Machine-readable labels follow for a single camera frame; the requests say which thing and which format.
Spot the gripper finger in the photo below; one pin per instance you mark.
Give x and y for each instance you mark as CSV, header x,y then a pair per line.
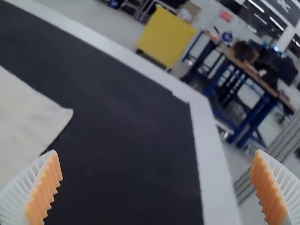
x,y
274,187
35,194

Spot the pale towel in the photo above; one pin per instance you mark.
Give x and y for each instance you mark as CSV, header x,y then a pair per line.
x,y
25,122

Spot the black mat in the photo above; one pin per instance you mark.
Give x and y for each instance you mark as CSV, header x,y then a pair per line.
x,y
112,117

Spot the yellow wheeled cabinet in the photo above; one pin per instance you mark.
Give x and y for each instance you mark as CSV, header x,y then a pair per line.
x,y
165,38

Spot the blue workbench frame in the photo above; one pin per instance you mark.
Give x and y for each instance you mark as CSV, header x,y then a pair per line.
x,y
243,93

